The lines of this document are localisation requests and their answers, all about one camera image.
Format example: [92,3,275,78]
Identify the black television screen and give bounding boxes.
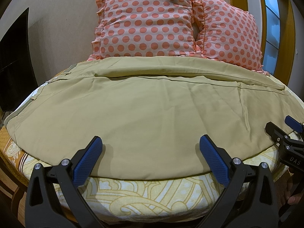
[1,9,38,112]

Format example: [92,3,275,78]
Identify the yellow patterned bed sheet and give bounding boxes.
[3,66,304,223]

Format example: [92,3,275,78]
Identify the right polka dot pillow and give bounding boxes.
[192,0,269,75]

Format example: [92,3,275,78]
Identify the left polka dot pillow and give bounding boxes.
[88,0,203,61]

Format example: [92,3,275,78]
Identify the person's hand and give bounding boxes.
[281,173,303,205]

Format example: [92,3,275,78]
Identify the polka dot pillow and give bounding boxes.
[88,0,203,61]
[192,0,269,75]

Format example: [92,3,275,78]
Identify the khaki pants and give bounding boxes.
[5,57,303,180]

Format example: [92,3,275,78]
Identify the wooden framed window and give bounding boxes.
[230,0,296,85]

